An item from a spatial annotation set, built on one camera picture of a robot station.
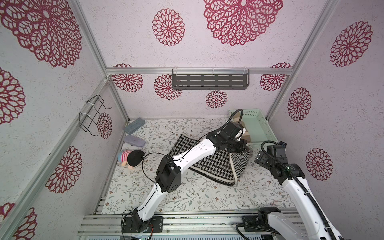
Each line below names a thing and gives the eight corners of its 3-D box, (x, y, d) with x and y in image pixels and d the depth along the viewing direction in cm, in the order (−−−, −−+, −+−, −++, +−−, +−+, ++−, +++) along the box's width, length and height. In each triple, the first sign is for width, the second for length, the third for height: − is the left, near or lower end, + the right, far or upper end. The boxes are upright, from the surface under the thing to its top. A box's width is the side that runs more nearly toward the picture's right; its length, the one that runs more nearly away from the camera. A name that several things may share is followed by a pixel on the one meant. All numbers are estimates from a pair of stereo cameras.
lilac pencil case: (124, 142, 108) (122, 139, 106) (128, 136, 112) (127, 133, 109) (142, 148, 105) (141, 145, 102) (147, 142, 109) (145, 139, 106)
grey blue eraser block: (124, 131, 115) (123, 129, 114) (140, 119, 123) (139, 117, 122) (130, 135, 113) (129, 133, 111) (146, 122, 121) (145, 121, 119)
